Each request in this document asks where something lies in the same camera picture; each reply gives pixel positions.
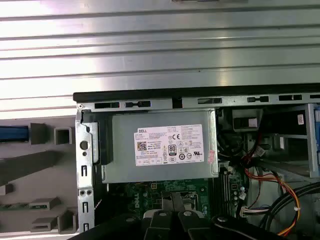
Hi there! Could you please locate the black RAM slot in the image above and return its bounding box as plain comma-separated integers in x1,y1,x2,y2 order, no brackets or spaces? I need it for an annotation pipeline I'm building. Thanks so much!
212,172,222,216
222,172,232,216

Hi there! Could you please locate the green RAM stick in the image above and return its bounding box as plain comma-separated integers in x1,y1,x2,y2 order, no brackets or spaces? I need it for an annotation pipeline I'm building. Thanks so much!
0,203,48,211

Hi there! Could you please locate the blue plastic drive latch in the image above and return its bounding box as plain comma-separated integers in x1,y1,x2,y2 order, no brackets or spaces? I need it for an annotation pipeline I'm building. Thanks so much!
313,105,320,166

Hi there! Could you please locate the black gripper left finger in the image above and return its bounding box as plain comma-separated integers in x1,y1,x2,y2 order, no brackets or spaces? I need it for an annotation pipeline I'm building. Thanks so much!
72,192,174,240

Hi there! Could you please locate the silver CPU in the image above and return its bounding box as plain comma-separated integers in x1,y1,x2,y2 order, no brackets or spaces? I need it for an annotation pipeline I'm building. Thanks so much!
181,196,197,212

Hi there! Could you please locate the black PC case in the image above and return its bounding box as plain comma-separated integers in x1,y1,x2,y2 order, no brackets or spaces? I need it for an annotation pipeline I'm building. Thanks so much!
72,84,320,240

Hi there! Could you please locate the grey metal drive cage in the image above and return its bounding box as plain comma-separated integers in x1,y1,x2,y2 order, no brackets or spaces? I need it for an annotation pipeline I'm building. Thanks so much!
272,102,320,179

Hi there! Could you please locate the green motherboard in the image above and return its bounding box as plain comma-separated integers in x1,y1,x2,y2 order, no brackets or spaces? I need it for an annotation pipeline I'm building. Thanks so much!
107,178,248,226

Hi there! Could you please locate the grey parts rack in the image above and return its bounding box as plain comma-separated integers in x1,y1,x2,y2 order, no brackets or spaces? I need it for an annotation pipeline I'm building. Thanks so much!
0,117,80,235

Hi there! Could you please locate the CPU socket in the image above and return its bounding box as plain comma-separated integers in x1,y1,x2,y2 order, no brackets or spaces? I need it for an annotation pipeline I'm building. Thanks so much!
161,191,200,215

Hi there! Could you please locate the orange yellow wire bundle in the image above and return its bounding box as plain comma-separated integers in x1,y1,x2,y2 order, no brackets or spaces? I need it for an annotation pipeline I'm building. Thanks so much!
243,167,302,237

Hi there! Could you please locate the grey power supply unit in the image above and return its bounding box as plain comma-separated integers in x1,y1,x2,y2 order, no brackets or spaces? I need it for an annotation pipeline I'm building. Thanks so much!
101,107,220,185

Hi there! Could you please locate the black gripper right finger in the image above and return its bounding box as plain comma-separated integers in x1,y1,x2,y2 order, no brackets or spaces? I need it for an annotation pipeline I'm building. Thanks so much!
172,192,283,240

